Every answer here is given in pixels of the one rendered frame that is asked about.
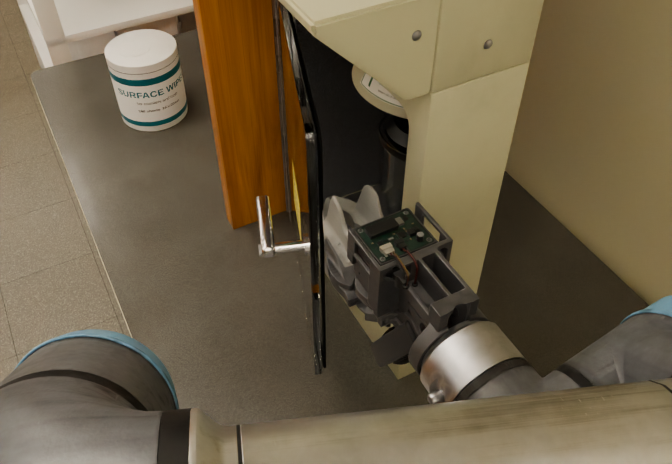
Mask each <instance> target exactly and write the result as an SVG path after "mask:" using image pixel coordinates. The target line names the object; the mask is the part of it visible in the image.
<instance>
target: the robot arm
mask: <svg viewBox="0 0 672 464"><path fill-rule="evenodd" d="M425 217H426V218H427V219H428V221H429V222H430V223H431V224H432V225H433V226H434V227H435V228H436V230H437V231H438V232H439V233H440V236H439V242H438V241H437V240H436V239H435V238H434V236H433V235H432V234H431V233H430V232H429V231H428V230H427V228H426V227H425V226H424V219H425ZM322 218H323V232H324V242H325V252H326V261H327V269H328V275H329V279H330V281H331V283H332V285H333V287H334V288H335V289H336V291H337V292H338V293H339V294H340V295H341V296H342V297H343V298H344V299H345V300H346V302H347V305H348V307H351V306H354V305H356V306H357V307H358V309H359V310H360V311H362V312H363V313H364V314H365V320H366V321H372V322H378V324H379V325H380V327H383V326H385V325H387V324H390V323H391V324H393V327H391V328H389V329H388V330H386V331H385V333H384V334H383V335H382V337H381V338H379V339H378V340H376V341H375V342H373V343H372V344H371V346H370V347H371V350H372V353H373V355H374V357H375V360H376V362H377V364H378V366H380V367H383V366H386V365H388V364H391V363H393V364H397V365H403V364H407V363H409V362H410V364H411V365H412V367H413V368H414V369H415V371H416V372H417V374H418V375H419V376H420V381H421V382H422V384H423V385H424V387H425V388H426V390H427V391H428V392H429V394H428V397H427V399H428V402H429V403H430V404H426V405H417V406H408V407H399V408H389V409H380V410H371V411H362V412H352V413H343V414H334V415H325V416H316V417H306V418H297V419H288V420H279V421H270V422H260V423H251V424H242V425H233V426H223V425H221V424H219V423H216V422H215V421H214V420H213V419H211V418H210V417H209V416H208V415H207V414H205V413H204V412H203V411H202V410H200V409H199V408H186V409H179V404H178V399H177V396H176V391H175V387H174V384H173V381H172V378H171V376H170V374H169V372H168V370H167V369H166V367H165V366H164V364H163V363H162V361H161V360H160V359H159V358H158V357H157V356H156V355H155V354H154V353H153V352H152V351H151V350H150V349H149V348H147V347H146V346H145V345H143V344H142V343H140V342H139V341H137V340H135V339H133V338H131V337H129V336H126V335H124V334H121V333H117V332H113V331H108V330H100V329H88V330H79V331H74V332H70V333H67V334H64V335H61V336H58V337H55V338H52V339H50V340H47V341H45V342H43V343H41V344H40V345H38V346H36V347H35V348H33V349H32V350H31V351H30V352H29V353H27V354H26V355H25V356H24V357H23V358H22V360H21V361H20V362H19V363H18V365H17V366H16V368H15V369H14V370H13V371H12V372H11V373H10V374H9V375H8V376H7V377H6V378H5V379H4V380H3V381H1V382H0V464H672V295H670V296H666V297H663V298H661V299H660V300H658V301H656V302H655V303H653V304H651V305H650V306H648V307H647V308H645V309H643V310H639V311H636V312H634V313H632V314H630V315H629V316H627V317H626V318H625V319H624V320H623V321H622V322H621V323H620V325H619V326H617V327H616V328H614V329H613V330H611V331H610V332H608V333H607V334H606V335H604V336H603V337H601V338H600V339H598V340H597V341H595V342H594V343H592V344H591V345H589V346H588V347H587V348H585V349H584V350H582V351H581V352H579V353H578V354H576V355H575V356H573V357H572V358H570V359H569V360H568V361H566V362H565V363H563V364H562V365H560V366H559V367H558V368H556V369H555V370H554V371H552V372H551V373H549V374H548V375H546V376H545V377H543V378H542V377H541V376H540V375H539V374H538V373H537V372H536V370H535V369H534V368H533V367H532V366H531V365H530V364H529V363H528V362H527V360H526V359H525V358H524V356H523V355H522V354H521V353H520V352H519V350H518V349H517V348H516V347H515V346H514V345H513V343H512V342H511V341H510V340H509V339H508V338H507V336H506V335H505V334H504V333H503V332H502V331H501V329H500V328H499V327H498V326H497V325H496V323H493V322H490V321H489V320H488V319H487V318H486V316H485V315H484V314H483V313H482V312H481V311H480V309H479V308H478V304H479V300H480V298H479V297H478V296H477V295H476V293H475V292H474V291H473V290H472V289H471V288H470V287H469V285H468V284H467V283H466V282H465V281H464V280H463V278H462V277H461V276H460V275H459V274H458V273H457V271H456V270H455V269H454V268H453V267H452V266H451V265H450V263H449V261H450V256H451V250H452V244H453V240H452V238H451V237H450V236H449V235H448V234H447V233H446V232H445V231H444V229H443V228H442V227H441V226H440V225H439V224H438V223H437V222H436V221H435V219H434V218H433V217H432V216H431V215H430V214H429V213H428V212H427V211H426V209H425V208H424V207H423V206H422V205H421V204H420V203H419V202H417V203H416V205H415V214H413V212H412V211H411V210H410V209H409V208H405V209H402V210H400V211H397V212H395V213H392V214H390V215H387V216H383V214H382V211H381V206H380V202H379V197H378V194H377V192H376V191H375V190H374V188H373V187H372V186H370V185H365V186H364V187H363V189H362V191H361V194H360V197H359V199H358V202H357V203H356V202H353V201H351V200H348V199H345V198H342V197H338V196H335V195H333V196H331V197H328V198H326V200H325V203H324V207H323V213H322ZM346 223H347V224H349V225H350V226H351V228H352V229H347V224H346Z"/></svg>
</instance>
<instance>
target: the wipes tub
mask: <svg viewBox="0 0 672 464"><path fill-rule="evenodd" d="M104 53H105V58H106V62H107V65H108V69H109V73H110V76H111V80H112V83H113V87H114V91H115V94H116V98H117V101H118V105H119V108H120V112H121V115H122V118H123V121H124V122H125V123H126V124H127V125H128V126H129V127H131V128H133V129H136V130H140V131H160V130H164V129H167V128H170V127H172V126H174V125H176V124H177V123H179V122H180V121H181V120H182V119H183V118H184V117H185V115H186V114H187V111H188V106H187V98H186V93H185V87H184V82H183V76H182V70H181V65H180V59H179V54H178V49H177V44H176V40H175V39H174V37H172V36H171V35H170V34H168V33H166V32H163V31H159V30H152V29H142V30H134V31H130V32H127V33H124V34H121V35H119V36H117V37H115V38H114V39H112V40H111V41H110V42H109V43H108V44H107V46H106V47H105V50H104Z"/></svg>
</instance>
